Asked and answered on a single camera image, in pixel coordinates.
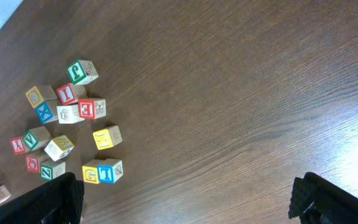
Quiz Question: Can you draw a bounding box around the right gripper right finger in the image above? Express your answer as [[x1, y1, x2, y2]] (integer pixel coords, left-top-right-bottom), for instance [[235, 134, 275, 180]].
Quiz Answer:
[[288, 172, 358, 224]]

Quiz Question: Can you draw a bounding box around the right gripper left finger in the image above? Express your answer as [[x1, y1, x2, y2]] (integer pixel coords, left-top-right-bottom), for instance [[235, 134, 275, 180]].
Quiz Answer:
[[0, 172, 85, 224]]

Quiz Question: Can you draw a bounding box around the yellow W block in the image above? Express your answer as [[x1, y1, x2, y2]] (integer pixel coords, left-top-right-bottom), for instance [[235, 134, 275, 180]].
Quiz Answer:
[[44, 135, 75, 161]]

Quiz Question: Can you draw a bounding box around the green Z letter block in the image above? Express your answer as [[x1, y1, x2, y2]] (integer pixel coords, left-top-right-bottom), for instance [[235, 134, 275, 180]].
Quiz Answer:
[[40, 159, 66, 181]]

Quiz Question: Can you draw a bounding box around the yellow block beside Z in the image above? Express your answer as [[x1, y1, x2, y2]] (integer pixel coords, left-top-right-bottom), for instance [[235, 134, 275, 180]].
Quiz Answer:
[[82, 159, 103, 184]]

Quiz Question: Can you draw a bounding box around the red Q letter block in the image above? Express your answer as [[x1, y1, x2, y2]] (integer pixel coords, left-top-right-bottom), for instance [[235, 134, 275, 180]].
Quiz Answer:
[[25, 151, 50, 173]]

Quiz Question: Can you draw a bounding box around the blue 1 number block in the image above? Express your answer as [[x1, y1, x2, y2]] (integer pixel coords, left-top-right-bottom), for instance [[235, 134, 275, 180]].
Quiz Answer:
[[96, 159, 124, 184]]

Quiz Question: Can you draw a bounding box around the green V letter block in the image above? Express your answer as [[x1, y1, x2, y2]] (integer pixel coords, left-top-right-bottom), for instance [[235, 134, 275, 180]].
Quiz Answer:
[[22, 126, 52, 151]]

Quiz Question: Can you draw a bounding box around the red Y letter block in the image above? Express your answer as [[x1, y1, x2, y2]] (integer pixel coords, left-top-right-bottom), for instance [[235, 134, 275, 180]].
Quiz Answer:
[[10, 136, 30, 155]]

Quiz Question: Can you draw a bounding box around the yellow block far right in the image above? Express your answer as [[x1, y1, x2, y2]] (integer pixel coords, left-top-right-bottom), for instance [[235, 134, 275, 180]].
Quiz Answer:
[[93, 125, 122, 150]]

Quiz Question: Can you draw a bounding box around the blue edged wooden block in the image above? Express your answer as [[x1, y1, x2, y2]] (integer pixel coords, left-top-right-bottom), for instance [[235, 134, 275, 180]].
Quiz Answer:
[[57, 104, 85, 124]]

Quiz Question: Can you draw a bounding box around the blue X letter block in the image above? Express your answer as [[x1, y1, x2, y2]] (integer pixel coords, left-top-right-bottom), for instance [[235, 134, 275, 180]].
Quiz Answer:
[[35, 100, 62, 124]]

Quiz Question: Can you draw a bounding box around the red E letter block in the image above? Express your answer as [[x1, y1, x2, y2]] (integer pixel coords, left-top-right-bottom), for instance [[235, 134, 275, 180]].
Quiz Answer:
[[78, 98, 106, 119]]

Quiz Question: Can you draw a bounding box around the red I letter block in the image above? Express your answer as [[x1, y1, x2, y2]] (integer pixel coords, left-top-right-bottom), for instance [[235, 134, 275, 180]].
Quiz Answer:
[[57, 83, 88, 106]]

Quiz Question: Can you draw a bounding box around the yellow block top right cluster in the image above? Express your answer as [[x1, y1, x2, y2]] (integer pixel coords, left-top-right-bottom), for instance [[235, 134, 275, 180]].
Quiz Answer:
[[25, 85, 58, 108]]

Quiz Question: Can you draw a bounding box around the green J letter block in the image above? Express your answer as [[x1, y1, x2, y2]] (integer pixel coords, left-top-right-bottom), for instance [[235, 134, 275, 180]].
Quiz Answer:
[[67, 60, 99, 85]]

